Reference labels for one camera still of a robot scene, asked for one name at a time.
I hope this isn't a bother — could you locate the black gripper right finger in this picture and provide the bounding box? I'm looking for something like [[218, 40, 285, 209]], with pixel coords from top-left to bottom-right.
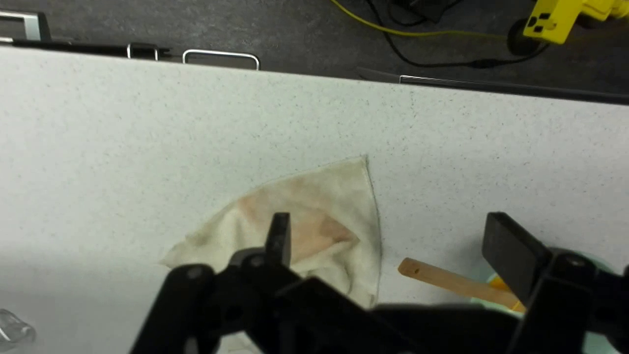
[[482, 211, 629, 354]]

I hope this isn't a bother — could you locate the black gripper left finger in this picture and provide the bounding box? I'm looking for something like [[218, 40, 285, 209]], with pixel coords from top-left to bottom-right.
[[130, 211, 311, 354]]

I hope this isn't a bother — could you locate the wooden spatula with yellow head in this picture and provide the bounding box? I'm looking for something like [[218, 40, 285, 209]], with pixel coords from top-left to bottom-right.
[[397, 256, 529, 315]]

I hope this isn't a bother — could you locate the cream stained cloth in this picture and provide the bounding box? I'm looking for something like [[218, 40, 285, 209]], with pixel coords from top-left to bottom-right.
[[159, 154, 383, 311]]

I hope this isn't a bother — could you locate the crumpled clear plastic wrapper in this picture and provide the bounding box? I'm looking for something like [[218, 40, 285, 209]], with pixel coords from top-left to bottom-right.
[[0, 309, 37, 350]]

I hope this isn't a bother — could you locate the yellow device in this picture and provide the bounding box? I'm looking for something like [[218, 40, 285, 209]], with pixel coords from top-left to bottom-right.
[[523, 0, 629, 47]]

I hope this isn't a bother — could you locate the steel drawer handle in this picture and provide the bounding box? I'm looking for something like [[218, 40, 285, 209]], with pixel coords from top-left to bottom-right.
[[181, 47, 262, 71], [0, 10, 51, 44]]

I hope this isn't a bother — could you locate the black floor cable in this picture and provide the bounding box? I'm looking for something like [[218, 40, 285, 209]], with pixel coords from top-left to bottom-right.
[[366, 0, 549, 71]]

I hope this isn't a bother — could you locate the yellow cable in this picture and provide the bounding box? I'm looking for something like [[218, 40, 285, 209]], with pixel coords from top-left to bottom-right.
[[330, 0, 527, 40]]

